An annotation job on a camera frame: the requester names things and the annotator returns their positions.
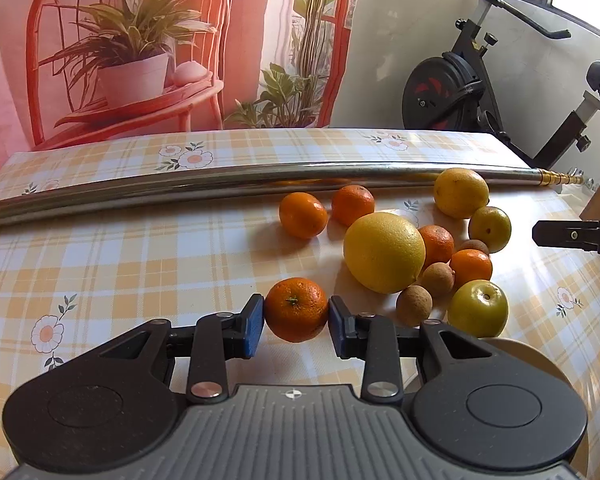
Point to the lemon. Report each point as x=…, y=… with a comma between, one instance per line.
x=460, y=192

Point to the printed room backdrop cloth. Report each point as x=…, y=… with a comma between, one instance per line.
x=75, y=72

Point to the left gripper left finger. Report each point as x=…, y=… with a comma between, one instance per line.
x=215, y=339

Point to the brown longan fruit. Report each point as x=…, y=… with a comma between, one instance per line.
x=475, y=245

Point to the large yellow grapefruit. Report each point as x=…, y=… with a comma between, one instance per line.
x=384, y=252

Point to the beige fruit bowl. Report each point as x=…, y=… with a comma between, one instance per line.
x=536, y=358

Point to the telescopic metal pole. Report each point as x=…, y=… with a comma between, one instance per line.
x=250, y=180

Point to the green apple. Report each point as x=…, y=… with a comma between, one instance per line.
x=479, y=308
x=491, y=226

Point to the tangerine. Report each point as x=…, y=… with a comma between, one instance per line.
x=296, y=309
x=352, y=202
x=470, y=265
x=439, y=244
x=302, y=215

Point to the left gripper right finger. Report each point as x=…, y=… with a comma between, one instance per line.
x=379, y=343

